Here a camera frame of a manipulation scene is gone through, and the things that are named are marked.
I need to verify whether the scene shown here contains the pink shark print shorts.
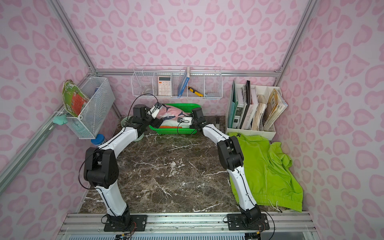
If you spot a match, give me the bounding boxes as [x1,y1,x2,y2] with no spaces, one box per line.
[157,104,191,128]

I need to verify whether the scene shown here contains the lime green garment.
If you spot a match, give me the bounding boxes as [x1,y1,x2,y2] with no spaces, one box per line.
[229,133,304,212]

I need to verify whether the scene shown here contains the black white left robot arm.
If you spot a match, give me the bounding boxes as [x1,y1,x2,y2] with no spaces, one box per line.
[84,103,162,231]

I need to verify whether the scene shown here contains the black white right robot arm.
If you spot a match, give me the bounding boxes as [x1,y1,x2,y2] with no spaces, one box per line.
[191,108,262,225]

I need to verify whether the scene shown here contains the mint green cup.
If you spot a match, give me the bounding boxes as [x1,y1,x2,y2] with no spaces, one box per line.
[121,116,144,142]

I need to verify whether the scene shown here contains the green plastic basket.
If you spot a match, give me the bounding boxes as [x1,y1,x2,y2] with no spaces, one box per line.
[150,104,201,135]

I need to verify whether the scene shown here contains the black remote control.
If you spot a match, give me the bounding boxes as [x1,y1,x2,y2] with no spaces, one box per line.
[215,116,220,131]

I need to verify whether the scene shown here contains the small glass dish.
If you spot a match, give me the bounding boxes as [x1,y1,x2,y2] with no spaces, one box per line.
[142,86,154,95]

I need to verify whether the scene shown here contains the yellow utility knife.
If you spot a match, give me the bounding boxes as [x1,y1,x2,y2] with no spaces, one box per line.
[188,87,204,97]

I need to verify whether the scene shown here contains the dark green folder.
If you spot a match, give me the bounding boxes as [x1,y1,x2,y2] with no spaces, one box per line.
[227,81,237,128]

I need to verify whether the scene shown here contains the blue book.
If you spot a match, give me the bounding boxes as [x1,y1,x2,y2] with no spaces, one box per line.
[178,67,190,97]

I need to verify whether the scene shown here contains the pink calculator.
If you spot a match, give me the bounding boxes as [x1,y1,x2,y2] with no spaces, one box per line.
[158,76,172,96]

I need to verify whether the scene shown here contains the blue lid pencil jar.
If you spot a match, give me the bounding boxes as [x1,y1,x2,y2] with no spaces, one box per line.
[91,134,107,147]

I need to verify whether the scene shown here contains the white file organizer rack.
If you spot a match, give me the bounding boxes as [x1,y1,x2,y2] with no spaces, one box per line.
[226,83,282,140]

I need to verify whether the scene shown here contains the green red paper packet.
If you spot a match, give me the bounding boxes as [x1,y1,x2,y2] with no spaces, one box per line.
[62,80,90,117]

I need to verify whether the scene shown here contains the brown paper envelopes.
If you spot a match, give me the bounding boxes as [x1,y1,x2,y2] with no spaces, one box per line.
[263,89,289,131]

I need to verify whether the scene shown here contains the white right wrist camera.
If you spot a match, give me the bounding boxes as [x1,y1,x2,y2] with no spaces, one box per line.
[178,117,193,126]

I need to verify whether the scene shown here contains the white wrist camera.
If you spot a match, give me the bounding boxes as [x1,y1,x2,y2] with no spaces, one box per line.
[178,117,193,126]
[148,103,162,119]

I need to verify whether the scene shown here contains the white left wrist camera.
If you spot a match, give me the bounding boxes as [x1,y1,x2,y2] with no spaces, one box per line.
[148,103,162,119]

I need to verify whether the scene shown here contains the clear wire wall shelf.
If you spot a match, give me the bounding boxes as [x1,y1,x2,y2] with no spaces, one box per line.
[131,65,223,99]

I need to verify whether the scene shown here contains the white mesh wall basket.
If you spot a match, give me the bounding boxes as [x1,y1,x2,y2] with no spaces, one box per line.
[67,77,115,140]

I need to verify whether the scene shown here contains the mint green wall hook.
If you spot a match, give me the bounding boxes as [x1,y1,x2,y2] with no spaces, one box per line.
[53,115,68,126]

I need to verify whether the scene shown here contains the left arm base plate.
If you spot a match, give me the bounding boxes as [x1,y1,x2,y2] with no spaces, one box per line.
[104,214,148,233]

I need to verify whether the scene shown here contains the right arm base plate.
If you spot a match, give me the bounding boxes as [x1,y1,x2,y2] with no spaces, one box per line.
[224,214,270,231]

